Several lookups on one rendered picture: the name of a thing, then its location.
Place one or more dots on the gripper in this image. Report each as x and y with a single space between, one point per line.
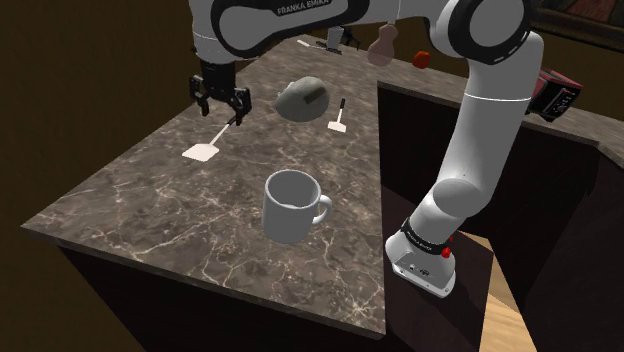
219 78

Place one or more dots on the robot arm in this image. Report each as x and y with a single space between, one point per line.
482 126

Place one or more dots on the large white spatula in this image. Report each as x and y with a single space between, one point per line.
201 152

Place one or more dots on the grey-green rounded lump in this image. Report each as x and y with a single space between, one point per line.
298 103

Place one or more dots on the white flat utensil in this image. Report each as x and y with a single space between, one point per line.
312 45

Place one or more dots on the grey cup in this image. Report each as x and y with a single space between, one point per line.
334 38

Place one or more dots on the white mug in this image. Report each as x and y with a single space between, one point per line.
287 219

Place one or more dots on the black small tool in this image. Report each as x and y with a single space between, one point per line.
352 39

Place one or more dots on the pink pear-shaped board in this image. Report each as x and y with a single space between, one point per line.
381 51

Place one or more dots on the red pepper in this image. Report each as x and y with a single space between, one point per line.
421 59

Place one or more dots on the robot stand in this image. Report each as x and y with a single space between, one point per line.
438 322

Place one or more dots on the red and black appliance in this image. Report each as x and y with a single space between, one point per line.
556 95

